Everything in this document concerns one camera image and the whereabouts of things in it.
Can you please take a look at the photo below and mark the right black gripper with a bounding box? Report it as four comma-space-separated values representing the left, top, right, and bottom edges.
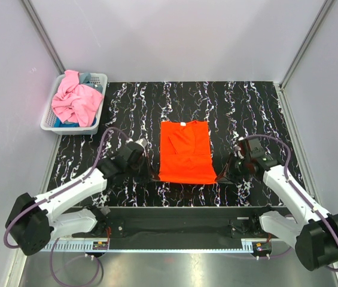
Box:
215, 152, 251, 185

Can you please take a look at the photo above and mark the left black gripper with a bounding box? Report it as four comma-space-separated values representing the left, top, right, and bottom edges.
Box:
126, 153, 160, 184

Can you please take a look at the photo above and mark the orange t shirt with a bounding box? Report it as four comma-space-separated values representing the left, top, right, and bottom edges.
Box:
159, 121, 217, 185

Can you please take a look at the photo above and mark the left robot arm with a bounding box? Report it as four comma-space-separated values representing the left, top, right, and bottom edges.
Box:
5, 139, 159, 256

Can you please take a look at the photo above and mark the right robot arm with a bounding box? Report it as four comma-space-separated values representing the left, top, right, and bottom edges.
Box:
216, 135, 338, 273

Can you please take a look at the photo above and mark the pink t shirt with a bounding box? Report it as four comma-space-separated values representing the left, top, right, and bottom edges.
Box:
51, 69, 105, 128

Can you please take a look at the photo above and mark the blue t shirt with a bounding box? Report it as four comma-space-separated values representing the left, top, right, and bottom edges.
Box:
53, 80, 103, 130

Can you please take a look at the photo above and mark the grey t shirt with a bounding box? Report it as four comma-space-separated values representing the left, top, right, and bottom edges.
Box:
79, 72, 92, 84

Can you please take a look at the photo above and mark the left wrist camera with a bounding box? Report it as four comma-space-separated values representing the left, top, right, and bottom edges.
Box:
136, 138, 147, 148

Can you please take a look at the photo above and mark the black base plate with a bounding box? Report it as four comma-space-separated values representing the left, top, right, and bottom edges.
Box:
72, 206, 284, 251

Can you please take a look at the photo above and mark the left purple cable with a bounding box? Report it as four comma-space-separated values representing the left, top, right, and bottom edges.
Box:
3, 127, 133, 286

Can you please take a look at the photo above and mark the purple cable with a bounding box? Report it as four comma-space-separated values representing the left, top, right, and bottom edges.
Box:
3, 127, 133, 286
222, 134, 338, 271

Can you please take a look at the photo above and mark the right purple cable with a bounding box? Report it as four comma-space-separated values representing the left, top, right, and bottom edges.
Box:
222, 134, 338, 271

